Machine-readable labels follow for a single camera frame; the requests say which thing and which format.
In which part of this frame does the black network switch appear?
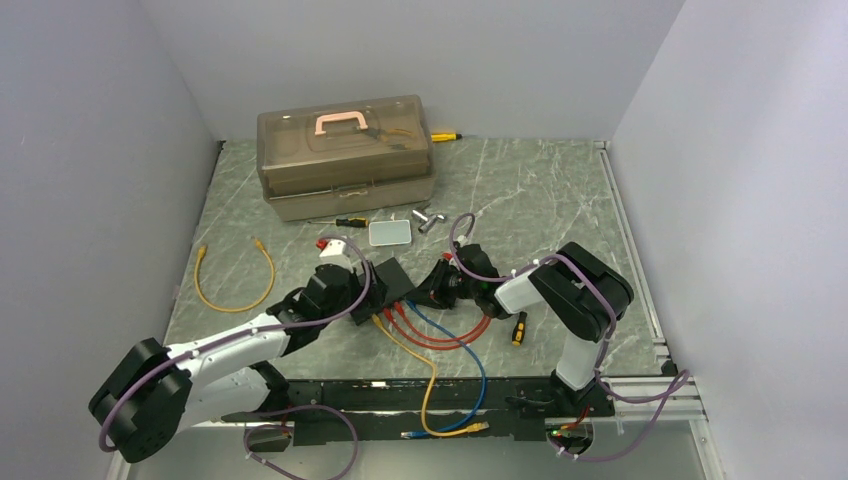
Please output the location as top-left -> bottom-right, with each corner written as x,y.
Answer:
351,257 -> 415,326

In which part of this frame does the brown translucent toolbox pink handle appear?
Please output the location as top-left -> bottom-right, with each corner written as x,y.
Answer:
256,95 -> 437,221

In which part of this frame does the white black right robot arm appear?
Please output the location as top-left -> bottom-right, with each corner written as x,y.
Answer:
408,242 -> 635,415

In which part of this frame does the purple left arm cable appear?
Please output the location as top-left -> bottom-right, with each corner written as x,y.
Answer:
97,235 -> 362,480

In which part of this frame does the yellow ethernet cable in switch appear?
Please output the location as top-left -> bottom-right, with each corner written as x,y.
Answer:
370,313 -> 492,439

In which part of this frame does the short red ethernet cable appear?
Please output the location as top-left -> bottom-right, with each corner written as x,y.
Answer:
393,301 -> 492,346

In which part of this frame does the black orange stubby screwdriver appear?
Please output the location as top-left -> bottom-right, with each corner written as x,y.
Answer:
511,311 -> 528,346

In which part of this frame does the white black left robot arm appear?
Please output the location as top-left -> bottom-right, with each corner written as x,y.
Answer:
88,261 -> 390,463

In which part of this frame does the chrome socket adapter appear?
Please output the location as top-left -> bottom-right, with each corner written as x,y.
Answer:
411,209 -> 446,234

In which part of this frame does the blue ethernet cable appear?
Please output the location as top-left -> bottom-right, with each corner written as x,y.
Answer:
400,299 -> 489,441

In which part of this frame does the yellow ethernet cable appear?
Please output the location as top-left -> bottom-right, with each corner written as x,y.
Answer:
192,239 -> 277,315
370,313 -> 492,439

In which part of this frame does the small white switch box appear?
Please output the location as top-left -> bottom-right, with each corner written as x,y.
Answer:
368,219 -> 412,247

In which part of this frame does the black yellow screwdriver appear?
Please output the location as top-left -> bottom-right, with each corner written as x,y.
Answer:
308,217 -> 369,229

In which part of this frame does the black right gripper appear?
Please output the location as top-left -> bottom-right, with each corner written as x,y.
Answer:
406,259 -> 480,311

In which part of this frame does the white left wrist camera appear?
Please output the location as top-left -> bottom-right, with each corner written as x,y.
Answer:
316,239 -> 352,269

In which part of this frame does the yellow handled screwdriver by wall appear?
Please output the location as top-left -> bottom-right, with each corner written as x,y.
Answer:
431,133 -> 463,143

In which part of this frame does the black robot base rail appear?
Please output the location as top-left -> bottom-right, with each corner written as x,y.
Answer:
223,376 -> 615,446

